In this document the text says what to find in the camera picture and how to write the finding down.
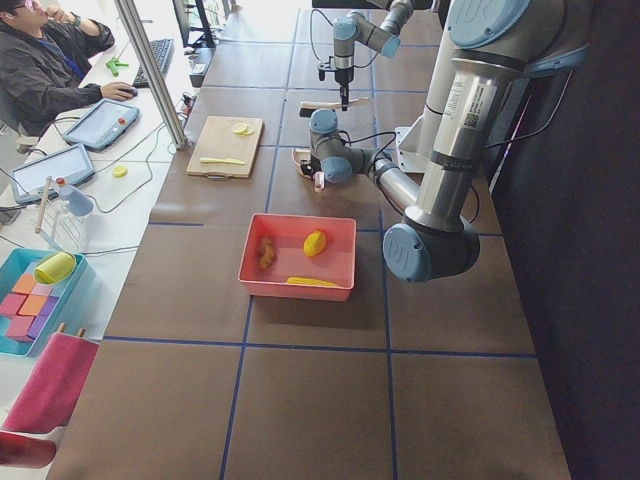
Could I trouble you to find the yellow-green plastic knife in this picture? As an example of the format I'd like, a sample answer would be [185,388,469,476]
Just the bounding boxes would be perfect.
[199,157,246,165]

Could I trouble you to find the black monitor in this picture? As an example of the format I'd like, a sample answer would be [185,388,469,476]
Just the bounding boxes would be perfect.
[172,0,215,49]

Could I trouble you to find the blue plastic cup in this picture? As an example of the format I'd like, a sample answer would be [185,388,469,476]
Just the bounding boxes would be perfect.
[59,185,94,217]

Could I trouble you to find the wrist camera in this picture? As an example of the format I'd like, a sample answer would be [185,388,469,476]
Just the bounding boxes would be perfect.
[317,56,335,81]

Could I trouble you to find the far teach pendant tablet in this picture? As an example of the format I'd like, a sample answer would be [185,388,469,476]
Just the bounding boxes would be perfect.
[62,99,140,152]

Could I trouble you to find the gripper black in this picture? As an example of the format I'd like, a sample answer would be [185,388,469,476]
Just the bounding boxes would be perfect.
[299,156,323,178]
[334,67,354,111]

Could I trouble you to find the seated person dark jacket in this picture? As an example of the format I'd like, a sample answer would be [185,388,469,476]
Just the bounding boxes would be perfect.
[1,1,134,136]

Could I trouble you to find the beige dustpan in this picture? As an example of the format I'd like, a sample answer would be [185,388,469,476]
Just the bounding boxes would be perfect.
[292,148,325,193]

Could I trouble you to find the brown toy ginger root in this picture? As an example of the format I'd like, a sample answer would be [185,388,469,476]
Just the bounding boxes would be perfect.
[258,237,276,270]

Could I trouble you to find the pink plastic bin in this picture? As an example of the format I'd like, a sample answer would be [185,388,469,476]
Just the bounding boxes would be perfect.
[238,213,356,301]

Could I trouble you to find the pink cloth roll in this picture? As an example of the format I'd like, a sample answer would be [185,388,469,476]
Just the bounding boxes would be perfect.
[2,332,99,434]

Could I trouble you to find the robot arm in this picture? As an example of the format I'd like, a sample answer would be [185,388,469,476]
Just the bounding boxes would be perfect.
[299,1,593,282]
[324,0,416,111]

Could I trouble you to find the near teach pendant tablet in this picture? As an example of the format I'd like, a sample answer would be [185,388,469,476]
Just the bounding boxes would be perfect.
[10,144,95,205]

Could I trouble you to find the computer mouse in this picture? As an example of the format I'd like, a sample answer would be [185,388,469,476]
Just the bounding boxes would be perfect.
[119,88,138,98]

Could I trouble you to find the red chair seat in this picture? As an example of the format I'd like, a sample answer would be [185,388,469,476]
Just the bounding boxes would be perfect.
[1,432,57,469]

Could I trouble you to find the black keyboard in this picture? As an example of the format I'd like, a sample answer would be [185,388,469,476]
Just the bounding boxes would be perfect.
[131,38,176,89]

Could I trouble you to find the clear rack wooden rod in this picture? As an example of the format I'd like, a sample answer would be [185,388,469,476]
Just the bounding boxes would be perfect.
[33,175,84,251]

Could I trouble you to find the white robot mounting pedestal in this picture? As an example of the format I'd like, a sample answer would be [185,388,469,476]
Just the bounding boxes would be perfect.
[394,0,476,175]

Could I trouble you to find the bamboo cutting board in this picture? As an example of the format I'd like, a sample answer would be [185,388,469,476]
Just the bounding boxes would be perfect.
[186,116,264,178]

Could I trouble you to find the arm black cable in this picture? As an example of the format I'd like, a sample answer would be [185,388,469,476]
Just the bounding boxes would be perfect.
[308,7,379,69]
[339,128,399,166]

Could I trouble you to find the aluminium frame post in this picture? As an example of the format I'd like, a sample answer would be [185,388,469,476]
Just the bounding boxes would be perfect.
[115,0,188,150]

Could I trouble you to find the teach pendant tablet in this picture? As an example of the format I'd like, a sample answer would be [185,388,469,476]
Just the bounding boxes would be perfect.
[10,144,95,205]
[62,99,140,152]

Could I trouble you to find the yellow-green cup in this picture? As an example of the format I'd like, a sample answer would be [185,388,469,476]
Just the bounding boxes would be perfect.
[34,251,76,285]

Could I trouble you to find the upper lemon slice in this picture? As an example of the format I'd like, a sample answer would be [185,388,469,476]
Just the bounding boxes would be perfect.
[232,122,249,134]

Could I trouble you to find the yellow toy corn cob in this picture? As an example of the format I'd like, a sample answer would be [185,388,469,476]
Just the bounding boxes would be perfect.
[286,276,339,288]

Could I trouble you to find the teal storage box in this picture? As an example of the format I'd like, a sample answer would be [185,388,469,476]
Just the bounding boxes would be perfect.
[1,248,88,357]

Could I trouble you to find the beige hand brush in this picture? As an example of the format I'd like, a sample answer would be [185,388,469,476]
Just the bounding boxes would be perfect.
[299,97,371,118]

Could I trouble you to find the yellow toy potato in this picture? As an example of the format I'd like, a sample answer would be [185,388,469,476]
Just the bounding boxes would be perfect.
[303,230,327,257]

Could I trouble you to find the lemon half on desk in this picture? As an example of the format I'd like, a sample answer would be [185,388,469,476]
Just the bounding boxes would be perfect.
[112,165,128,178]

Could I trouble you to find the coloured foam blocks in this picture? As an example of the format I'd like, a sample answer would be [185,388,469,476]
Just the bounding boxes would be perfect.
[1,261,65,344]

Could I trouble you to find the green toy clamp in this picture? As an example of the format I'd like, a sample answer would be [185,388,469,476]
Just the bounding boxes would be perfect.
[105,57,129,78]

